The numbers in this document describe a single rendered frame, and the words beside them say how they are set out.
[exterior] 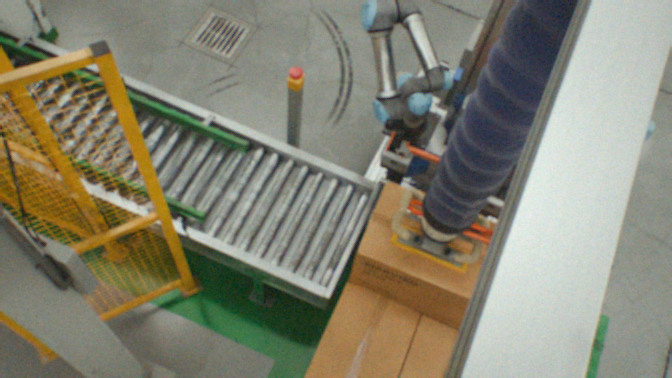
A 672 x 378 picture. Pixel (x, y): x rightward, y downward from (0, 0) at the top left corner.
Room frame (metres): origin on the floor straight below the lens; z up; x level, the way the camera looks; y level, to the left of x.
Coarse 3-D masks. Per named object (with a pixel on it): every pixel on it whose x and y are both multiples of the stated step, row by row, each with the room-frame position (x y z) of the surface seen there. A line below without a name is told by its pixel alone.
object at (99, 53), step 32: (64, 64) 1.02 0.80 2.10; (96, 64) 1.10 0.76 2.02; (32, 128) 0.95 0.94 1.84; (128, 128) 1.07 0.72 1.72; (96, 160) 1.01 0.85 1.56; (64, 192) 0.93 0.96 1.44; (160, 192) 1.09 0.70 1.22; (96, 224) 0.95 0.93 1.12; (128, 224) 1.01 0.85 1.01; (160, 224) 1.10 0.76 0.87; (128, 256) 0.97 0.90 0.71; (160, 288) 1.02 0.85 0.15; (192, 288) 1.08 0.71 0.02; (0, 320) 0.61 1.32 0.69
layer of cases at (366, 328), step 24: (360, 288) 1.07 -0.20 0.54; (336, 312) 0.93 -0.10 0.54; (360, 312) 0.95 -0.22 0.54; (384, 312) 0.97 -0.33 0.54; (408, 312) 1.00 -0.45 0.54; (600, 312) 1.18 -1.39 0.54; (336, 336) 0.82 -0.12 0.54; (360, 336) 0.84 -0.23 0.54; (384, 336) 0.86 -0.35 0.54; (408, 336) 0.88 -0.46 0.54; (432, 336) 0.90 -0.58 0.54; (456, 336) 0.92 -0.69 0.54; (312, 360) 0.69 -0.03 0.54; (336, 360) 0.71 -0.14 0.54; (360, 360) 0.73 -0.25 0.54; (384, 360) 0.75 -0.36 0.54; (408, 360) 0.77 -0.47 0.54; (432, 360) 0.79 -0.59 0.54
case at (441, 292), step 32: (384, 192) 1.42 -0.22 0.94; (384, 224) 1.26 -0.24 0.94; (416, 224) 1.28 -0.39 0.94; (384, 256) 1.10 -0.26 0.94; (416, 256) 1.13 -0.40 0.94; (480, 256) 1.18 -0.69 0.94; (384, 288) 1.06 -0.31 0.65; (416, 288) 1.03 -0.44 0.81; (448, 288) 1.01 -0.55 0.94; (448, 320) 0.98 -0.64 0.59
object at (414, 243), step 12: (408, 228) 1.20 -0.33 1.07; (396, 240) 1.13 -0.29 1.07; (408, 240) 1.14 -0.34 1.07; (420, 240) 1.15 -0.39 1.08; (420, 252) 1.10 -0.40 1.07; (444, 252) 1.11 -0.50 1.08; (456, 252) 1.13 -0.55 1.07; (468, 252) 1.14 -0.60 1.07; (444, 264) 1.07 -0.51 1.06; (456, 264) 1.07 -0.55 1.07
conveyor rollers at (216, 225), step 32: (32, 64) 2.02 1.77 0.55; (0, 96) 1.79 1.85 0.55; (32, 96) 1.84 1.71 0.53; (64, 96) 1.86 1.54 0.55; (64, 128) 1.67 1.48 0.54; (96, 128) 1.70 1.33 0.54; (160, 128) 1.77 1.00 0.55; (160, 160) 1.58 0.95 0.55; (256, 160) 1.68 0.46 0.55; (288, 160) 1.72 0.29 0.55; (192, 192) 1.43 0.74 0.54; (256, 192) 1.49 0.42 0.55; (288, 192) 1.53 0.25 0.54; (352, 192) 1.60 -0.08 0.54; (192, 224) 1.25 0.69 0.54; (256, 224) 1.31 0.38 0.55; (352, 224) 1.41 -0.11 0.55; (256, 256) 1.14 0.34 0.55; (320, 256) 1.20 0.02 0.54
